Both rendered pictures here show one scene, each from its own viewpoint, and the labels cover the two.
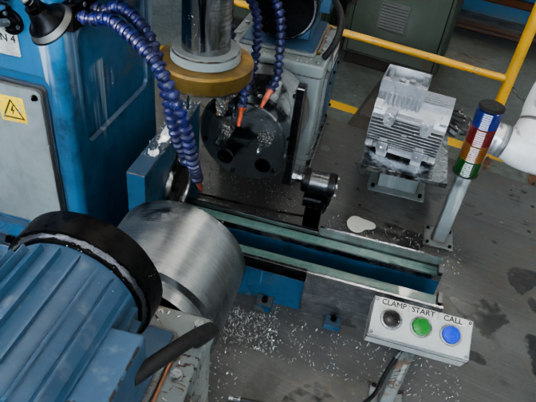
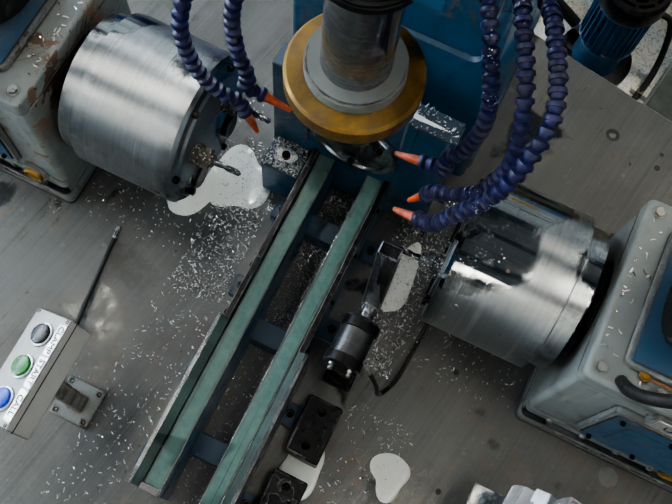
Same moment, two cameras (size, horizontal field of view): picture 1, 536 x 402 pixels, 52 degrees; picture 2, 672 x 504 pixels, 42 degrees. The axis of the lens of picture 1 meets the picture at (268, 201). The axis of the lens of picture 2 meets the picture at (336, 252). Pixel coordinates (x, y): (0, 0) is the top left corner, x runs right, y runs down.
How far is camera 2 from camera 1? 1.21 m
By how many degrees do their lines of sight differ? 55
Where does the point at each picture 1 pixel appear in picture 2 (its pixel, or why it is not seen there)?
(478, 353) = not seen: outside the picture
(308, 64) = (596, 345)
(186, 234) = (144, 91)
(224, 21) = (328, 48)
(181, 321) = (21, 76)
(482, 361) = not seen: outside the picture
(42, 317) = not seen: outside the picture
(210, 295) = (86, 126)
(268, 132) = (435, 265)
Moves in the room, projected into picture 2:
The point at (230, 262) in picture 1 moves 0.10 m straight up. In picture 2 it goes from (137, 155) to (125, 123)
